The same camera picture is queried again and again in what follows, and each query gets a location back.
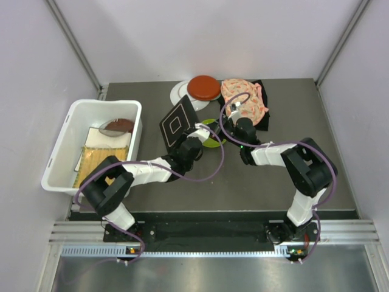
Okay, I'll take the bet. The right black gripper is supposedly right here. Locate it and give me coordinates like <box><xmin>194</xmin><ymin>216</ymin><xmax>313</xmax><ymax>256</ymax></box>
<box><xmin>206</xmin><ymin>114</ymin><xmax>245</xmax><ymax>149</ymax></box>

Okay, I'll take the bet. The black square plate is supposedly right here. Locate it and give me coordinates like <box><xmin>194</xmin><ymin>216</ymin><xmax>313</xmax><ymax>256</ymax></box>
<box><xmin>159</xmin><ymin>95</ymin><xmax>199</xmax><ymax>152</ymax></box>

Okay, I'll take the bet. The red round plate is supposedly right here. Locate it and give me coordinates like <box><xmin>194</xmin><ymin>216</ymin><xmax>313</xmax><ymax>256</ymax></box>
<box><xmin>103</xmin><ymin>118</ymin><xmax>134</xmax><ymax>133</ymax></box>

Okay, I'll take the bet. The clear glass plate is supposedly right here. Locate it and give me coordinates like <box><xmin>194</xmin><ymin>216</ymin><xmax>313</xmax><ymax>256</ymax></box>
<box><xmin>98</xmin><ymin>118</ymin><xmax>134</xmax><ymax>137</ymax></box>

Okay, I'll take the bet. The white square plate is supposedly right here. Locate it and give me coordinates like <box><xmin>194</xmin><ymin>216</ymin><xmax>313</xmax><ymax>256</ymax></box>
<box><xmin>82</xmin><ymin>127</ymin><xmax>132</xmax><ymax>158</ymax></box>

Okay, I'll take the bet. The yellow woven square plate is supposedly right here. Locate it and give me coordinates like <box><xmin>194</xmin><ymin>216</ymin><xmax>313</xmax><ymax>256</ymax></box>
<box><xmin>73</xmin><ymin>146</ymin><xmax>128</xmax><ymax>189</ymax></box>

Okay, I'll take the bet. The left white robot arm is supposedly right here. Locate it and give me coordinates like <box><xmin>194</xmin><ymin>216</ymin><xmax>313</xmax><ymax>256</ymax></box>
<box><xmin>79</xmin><ymin>123</ymin><xmax>210</xmax><ymax>241</ymax></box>

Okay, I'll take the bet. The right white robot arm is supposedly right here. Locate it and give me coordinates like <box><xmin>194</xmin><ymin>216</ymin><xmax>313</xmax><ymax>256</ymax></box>
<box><xmin>213</xmin><ymin>116</ymin><xmax>337</xmax><ymax>241</ymax></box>

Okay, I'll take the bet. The white plastic bin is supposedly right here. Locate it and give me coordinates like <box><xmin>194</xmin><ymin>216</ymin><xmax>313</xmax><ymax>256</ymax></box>
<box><xmin>41</xmin><ymin>99</ymin><xmax>143</xmax><ymax>196</ymax></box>

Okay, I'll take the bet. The black cloth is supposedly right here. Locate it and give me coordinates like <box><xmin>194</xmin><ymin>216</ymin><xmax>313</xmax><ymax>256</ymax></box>
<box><xmin>219</xmin><ymin>80</ymin><xmax>270</xmax><ymax>131</ymax></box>

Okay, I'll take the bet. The green plate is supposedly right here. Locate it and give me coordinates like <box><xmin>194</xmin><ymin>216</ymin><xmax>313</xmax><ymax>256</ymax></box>
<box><xmin>195</xmin><ymin>119</ymin><xmax>226</xmax><ymax>148</ymax></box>

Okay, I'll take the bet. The floral pink cloth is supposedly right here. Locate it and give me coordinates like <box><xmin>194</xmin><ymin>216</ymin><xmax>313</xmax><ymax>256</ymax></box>
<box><xmin>221</xmin><ymin>78</ymin><xmax>269</xmax><ymax>126</ymax></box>

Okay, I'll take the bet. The red plate at back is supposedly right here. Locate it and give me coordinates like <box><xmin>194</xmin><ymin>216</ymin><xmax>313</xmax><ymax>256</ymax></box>
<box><xmin>187</xmin><ymin>75</ymin><xmax>221</xmax><ymax>101</ymax></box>

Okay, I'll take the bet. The white round rimmed plate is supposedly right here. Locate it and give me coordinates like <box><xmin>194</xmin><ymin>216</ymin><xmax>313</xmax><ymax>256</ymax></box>
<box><xmin>170</xmin><ymin>80</ymin><xmax>210</xmax><ymax>111</ymax></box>

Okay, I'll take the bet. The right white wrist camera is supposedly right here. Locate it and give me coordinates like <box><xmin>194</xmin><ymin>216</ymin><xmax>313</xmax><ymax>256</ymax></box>
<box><xmin>229</xmin><ymin>102</ymin><xmax>242</xmax><ymax>123</ymax></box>

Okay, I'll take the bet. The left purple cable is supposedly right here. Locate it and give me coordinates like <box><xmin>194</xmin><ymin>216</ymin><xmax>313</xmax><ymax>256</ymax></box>
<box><xmin>74</xmin><ymin>123</ymin><xmax>226</xmax><ymax>264</ymax></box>

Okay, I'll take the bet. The grey cable duct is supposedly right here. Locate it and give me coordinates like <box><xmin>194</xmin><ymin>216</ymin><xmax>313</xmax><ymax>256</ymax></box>
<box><xmin>60</xmin><ymin>242</ymin><xmax>314</xmax><ymax>259</ymax></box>

